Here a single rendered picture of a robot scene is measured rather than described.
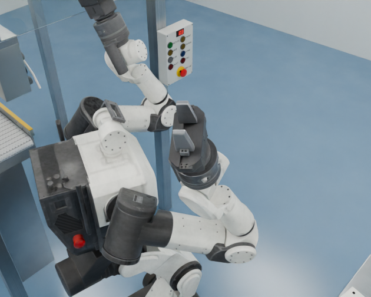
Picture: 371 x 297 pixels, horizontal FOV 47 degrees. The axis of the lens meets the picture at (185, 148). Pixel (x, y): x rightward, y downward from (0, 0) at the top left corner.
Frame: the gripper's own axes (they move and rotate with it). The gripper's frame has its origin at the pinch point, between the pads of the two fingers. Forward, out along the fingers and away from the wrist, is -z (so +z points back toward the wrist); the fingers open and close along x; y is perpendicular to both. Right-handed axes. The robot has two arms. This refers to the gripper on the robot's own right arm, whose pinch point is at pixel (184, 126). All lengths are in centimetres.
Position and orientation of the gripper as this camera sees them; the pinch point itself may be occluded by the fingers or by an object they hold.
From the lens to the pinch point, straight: 71.8
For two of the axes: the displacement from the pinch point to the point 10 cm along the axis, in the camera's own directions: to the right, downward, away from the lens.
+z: 1.8, 4.5, 8.7
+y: 9.8, 0.0, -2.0
